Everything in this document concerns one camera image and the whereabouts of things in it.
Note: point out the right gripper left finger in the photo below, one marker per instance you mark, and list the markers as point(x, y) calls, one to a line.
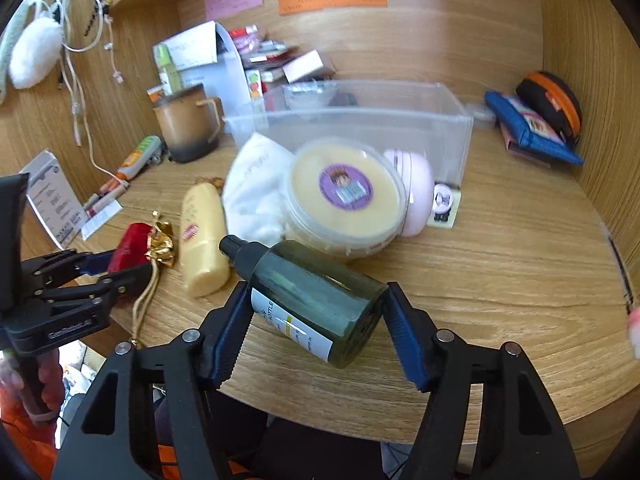
point(113, 434)

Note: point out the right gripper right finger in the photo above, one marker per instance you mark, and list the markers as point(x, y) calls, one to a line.
point(521, 433)

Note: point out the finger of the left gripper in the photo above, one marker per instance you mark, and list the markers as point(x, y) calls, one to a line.
point(63, 267)
point(85, 301)

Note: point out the red velvet gift pouch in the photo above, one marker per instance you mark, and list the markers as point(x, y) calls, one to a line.
point(143, 243)

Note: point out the gold sunscreen bottle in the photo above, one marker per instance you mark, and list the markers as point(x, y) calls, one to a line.
point(204, 268)

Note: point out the white drawstring pouch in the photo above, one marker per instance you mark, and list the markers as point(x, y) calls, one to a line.
point(253, 201)

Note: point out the dark green spray bottle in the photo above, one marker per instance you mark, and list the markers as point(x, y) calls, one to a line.
point(321, 304)

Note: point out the round clear tub yellow contents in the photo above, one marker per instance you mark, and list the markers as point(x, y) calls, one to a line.
point(343, 198)

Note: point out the pink round case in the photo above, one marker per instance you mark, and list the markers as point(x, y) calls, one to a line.
point(417, 176)

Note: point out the person's left hand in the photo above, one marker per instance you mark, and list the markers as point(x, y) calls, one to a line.
point(37, 383)

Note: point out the white leaflet card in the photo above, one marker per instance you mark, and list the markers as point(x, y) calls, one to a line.
point(53, 200)

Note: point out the white orange glue tube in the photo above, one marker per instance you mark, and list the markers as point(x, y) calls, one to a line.
point(148, 152)

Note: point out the brown ceramic mug with lid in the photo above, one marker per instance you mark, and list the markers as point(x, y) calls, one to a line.
point(191, 123)

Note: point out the white fluffy plush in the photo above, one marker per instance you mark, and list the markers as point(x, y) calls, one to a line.
point(35, 53)

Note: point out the fruit pattern box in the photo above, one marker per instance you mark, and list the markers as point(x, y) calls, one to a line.
point(254, 86)

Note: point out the stack of books and packets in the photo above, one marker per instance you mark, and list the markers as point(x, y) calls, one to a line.
point(258, 52)

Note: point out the small white cardboard box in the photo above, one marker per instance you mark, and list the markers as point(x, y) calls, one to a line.
point(311, 65)

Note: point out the blue patchwork zip pouch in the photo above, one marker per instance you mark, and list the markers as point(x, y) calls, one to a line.
point(528, 129)

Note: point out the pink flat wallet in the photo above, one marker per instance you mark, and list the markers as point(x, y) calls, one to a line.
point(516, 150)

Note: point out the small white round container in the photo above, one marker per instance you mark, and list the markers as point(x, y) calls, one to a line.
point(483, 117)

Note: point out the clear plastic storage bin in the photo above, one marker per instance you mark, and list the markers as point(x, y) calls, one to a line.
point(386, 115)

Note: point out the black orange round case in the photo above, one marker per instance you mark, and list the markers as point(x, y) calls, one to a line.
point(552, 99)

